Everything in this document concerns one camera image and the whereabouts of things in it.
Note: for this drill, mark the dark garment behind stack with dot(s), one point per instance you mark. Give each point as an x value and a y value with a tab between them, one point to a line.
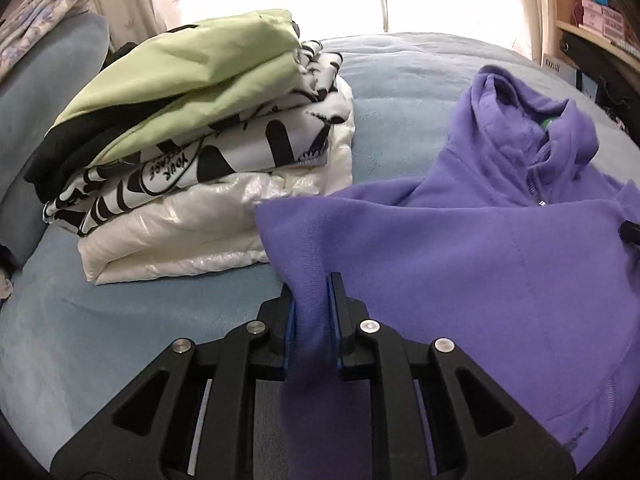
113	57

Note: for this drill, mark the white shiny folded jacket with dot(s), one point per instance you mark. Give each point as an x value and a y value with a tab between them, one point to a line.
210	227

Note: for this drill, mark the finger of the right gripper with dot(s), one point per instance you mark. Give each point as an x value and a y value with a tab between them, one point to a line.
629	233

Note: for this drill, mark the green black folded garment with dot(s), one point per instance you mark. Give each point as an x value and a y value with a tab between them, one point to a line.
171	84

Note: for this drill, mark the wooden shelf unit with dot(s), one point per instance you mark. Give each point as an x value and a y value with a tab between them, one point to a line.
599	39

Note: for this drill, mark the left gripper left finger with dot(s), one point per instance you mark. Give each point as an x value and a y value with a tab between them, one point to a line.
190	413

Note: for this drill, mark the purple hoodie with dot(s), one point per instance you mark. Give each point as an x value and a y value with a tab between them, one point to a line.
509	246

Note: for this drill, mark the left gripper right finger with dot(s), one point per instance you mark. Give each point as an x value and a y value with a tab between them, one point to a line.
435	413

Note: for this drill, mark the floral folded quilt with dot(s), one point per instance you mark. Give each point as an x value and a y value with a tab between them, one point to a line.
29	23

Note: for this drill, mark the black white patterned garment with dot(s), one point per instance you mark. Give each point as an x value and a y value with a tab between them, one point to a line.
292	130

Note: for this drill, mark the pink boxes on shelf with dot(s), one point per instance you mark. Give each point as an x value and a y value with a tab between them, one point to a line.
598	17

